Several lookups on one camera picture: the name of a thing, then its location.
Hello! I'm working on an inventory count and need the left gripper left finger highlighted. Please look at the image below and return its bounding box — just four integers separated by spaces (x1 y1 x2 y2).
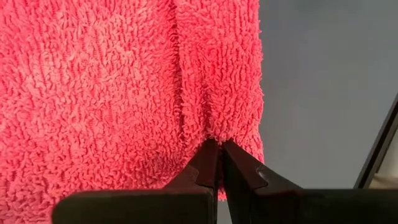
51 139 220 224

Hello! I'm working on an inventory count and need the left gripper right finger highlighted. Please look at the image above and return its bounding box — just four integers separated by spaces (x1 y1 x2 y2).
223 139 398 224

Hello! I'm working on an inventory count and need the pink towel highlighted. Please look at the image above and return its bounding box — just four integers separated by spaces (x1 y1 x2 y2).
0 0 265 224

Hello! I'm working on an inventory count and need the black table frame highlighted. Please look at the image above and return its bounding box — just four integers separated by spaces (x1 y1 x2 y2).
353 93 398 190

